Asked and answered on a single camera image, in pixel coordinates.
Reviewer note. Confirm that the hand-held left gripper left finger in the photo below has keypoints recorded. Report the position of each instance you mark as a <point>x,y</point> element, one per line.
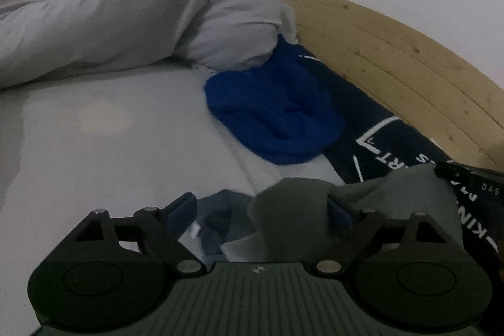
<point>183,216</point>

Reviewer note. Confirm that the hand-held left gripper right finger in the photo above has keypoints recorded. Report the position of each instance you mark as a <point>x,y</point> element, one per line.
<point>340,216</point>

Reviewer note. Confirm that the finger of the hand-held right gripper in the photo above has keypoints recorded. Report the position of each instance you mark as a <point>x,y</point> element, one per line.
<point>453,172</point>

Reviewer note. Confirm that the grey-green shirt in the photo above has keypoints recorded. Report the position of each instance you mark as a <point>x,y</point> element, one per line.
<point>291,210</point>

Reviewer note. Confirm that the teal garment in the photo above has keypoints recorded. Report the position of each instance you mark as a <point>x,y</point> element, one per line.
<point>220,214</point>

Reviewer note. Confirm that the light blue folded garment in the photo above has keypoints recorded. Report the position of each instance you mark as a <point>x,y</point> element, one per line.
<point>246,249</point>

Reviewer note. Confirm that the navy printed blanket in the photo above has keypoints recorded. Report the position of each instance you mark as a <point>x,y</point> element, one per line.
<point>378,147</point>

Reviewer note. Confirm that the bed with light blue sheet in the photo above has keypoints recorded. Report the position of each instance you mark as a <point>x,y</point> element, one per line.
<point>118,147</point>

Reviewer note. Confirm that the royal blue garment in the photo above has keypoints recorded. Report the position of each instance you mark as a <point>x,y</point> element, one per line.
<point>275,115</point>

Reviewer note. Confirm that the wooden headboard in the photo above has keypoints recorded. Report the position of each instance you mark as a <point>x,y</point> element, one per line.
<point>393,52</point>

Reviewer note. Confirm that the light blue duvet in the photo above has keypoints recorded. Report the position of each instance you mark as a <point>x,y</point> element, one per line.
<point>118,13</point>

